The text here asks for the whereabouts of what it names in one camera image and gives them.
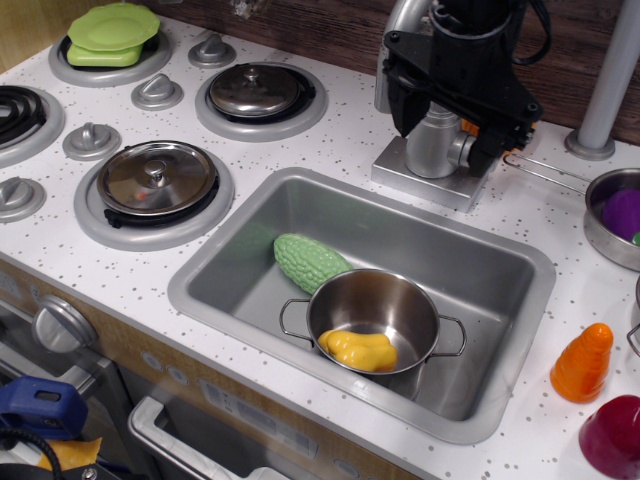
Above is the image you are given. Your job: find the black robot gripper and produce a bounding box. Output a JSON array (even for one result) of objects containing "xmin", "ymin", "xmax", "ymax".
[{"xmin": 382, "ymin": 1, "xmax": 544, "ymax": 177}]

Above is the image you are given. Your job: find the silver toy faucet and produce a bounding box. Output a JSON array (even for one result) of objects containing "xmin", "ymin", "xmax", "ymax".
[{"xmin": 371, "ymin": 1, "xmax": 488, "ymax": 213}]

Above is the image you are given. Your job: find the orange toy pumpkin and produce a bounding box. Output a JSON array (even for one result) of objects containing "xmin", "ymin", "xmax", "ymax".
[{"xmin": 461, "ymin": 118, "xmax": 479, "ymax": 136}]

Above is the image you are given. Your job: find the grey vertical pole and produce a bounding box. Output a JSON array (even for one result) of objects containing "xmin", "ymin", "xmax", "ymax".
[{"xmin": 565, "ymin": 0, "xmax": 639, "ymax": 161}]

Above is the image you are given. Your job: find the grey toy sink basin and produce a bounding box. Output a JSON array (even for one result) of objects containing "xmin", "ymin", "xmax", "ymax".
[{"xmin": 168, "ymin": 168, "xmax": 555, "ymax": 444}]

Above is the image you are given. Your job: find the purple toy eggplant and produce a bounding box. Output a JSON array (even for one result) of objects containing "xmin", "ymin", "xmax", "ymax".
[{"xmin": 602, "ymin": 189, "xmax": 639, "ymax": 242}]

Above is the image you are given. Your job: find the green bumpy toy gourd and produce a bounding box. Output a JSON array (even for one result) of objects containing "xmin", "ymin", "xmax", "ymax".
[{"xmin": 273, "ymin": 233, "xmax": 353, "ymax": 294}]

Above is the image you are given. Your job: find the steel pot lid rear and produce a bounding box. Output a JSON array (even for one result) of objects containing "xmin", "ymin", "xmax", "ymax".
[{"xmin": 209, "ymin": 64, "xmax": 302, "ymax": 118}]

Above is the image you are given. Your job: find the steel pot lid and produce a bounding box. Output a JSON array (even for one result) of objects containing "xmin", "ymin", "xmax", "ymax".
[
  {"xmin": 97, "ymin": 140, "xmax": 218, "ymax": 217},
  {"xmin": 209, "ymin": 64, "xmax": 302, "ymax": 118}
]

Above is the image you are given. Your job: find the yellow toy bell pepper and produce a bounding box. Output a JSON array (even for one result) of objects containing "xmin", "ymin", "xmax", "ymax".
[{"xmin": 318, "ymin": 330, "xmax": 398, "ymax": 372}]

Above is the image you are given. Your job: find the grey stove knob top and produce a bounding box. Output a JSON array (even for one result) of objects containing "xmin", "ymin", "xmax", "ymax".
[{"xmin": 188, "ymin": 34, "xmax": 237, "ymax": 69}]

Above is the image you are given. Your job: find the orange toy carrot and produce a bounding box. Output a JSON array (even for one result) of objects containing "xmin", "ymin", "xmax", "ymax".
[{"xmin": 550, "ymin": 323, "xmax": 614, "ymax": 403}]

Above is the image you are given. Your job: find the grey stove knob upper-middle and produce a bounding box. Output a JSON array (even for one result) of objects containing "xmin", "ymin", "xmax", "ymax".
[{"xmin": 131, "ymin": 73, "xmax": 184, "ymax": 111}]

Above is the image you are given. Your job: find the steel pot lid front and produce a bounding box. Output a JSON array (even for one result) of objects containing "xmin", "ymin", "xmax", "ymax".
[{"xmin": 97, "ymin": 140, "xmax": 218, "ymax": 217}]

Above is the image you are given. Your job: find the dark red toy cup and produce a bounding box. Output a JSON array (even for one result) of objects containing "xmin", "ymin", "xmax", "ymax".
[{"xmin": 578, "ymin": 395, "xmax": 639, "ymax": 479}]

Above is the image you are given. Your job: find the green toy plate upper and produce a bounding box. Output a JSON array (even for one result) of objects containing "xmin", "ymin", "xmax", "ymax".
[{"xmin": 67, "ymin": 2, "xmax": 160, "ymax": 51}]

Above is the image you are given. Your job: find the green toy plate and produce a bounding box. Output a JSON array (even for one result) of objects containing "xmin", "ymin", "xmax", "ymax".
[
  {"xmin": 67, "ymin": 2, "xmax": 160, "ymax": 51},
  {"xmin": 67, "ymin": 44, "xmax": 143, "ymax": 68}
]

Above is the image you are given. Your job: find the grey stove knob middle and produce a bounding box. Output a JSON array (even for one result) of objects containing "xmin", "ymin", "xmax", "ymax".
[{"xmin": 62, "ymin": 122, "xmax": 122, "ymax": 161}]

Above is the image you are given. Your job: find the green toy plate lower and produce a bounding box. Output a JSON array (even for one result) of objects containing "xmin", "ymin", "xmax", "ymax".
[{"xmin": 67, "ymin": 44, "xmax": 143, "ymax": 68}]

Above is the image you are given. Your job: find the black coil burner left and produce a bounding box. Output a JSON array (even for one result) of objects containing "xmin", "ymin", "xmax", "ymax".
[{"xmin": 1, "ymin": 85, "xmax": 65, "ymax": 169}]

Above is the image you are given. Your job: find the grey stove knob left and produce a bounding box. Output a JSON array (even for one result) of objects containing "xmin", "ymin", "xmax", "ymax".
[{"xmin": 1, "ymin": 177, "xmax": 46, "ymax": 223}]

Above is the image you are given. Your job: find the grey oven dial knob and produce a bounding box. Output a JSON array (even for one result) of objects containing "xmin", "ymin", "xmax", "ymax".
[{"xmin": 31, "ymin": 294, "xmax": 98, "ymax": 354}]

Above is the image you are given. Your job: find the blue plastic clamp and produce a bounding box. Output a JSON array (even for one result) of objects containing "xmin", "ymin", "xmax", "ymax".
[{"xmin": 1, "ymin": 376, "xmax": 89, "ymax": 440}]

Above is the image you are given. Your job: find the small steel two-handled pot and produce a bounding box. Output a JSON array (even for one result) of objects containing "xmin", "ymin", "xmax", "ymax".
[{"xmin": 279, "ymin": 269, "xmax": 467, "ymax": 400}]

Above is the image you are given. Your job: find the steel saucepan with handle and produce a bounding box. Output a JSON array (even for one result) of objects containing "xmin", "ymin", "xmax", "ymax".
[{"xmin": 503, "ymin": 153, "xmax": 639, "ymax": 272}]

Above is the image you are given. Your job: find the grey burner ring rear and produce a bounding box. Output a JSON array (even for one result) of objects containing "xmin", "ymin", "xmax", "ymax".
[{"xmin": 194, "ymin": 61, "xmax": 329, "ymax": 144}]

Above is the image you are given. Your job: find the wire handle right edge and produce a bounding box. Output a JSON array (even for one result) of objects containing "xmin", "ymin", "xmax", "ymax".
[{"xmin": 626, "ymin": 324, "xmax": 640, "ymax": 356}]

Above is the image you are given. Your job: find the grey burner ring top-left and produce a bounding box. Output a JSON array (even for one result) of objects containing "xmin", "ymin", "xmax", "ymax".
[{"xmin": 48, "ymin": 30, "xmax": 175, "ymax": 89}]

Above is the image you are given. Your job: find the grey burner ring front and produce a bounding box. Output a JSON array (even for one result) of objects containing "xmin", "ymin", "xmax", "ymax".
[{"xmin": 73, "ymin": 144, "xmax": 236, "ymax": 253}]

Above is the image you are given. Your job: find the grey oven door handle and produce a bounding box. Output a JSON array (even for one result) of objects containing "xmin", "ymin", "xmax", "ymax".
[{"xmin": 127, "ymin": 395, "xmax": 291, "ymax": 480}]

